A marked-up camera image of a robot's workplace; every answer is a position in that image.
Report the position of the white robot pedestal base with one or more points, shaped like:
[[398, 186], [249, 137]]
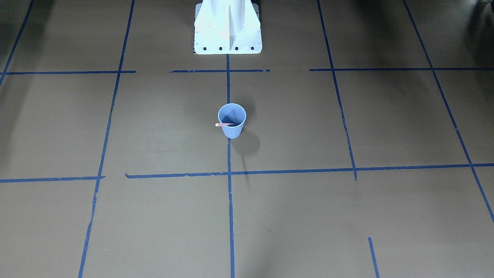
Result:
[[227, 27]]

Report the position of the light blue ribbed cup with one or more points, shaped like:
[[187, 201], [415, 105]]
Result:
[[234, 116]]

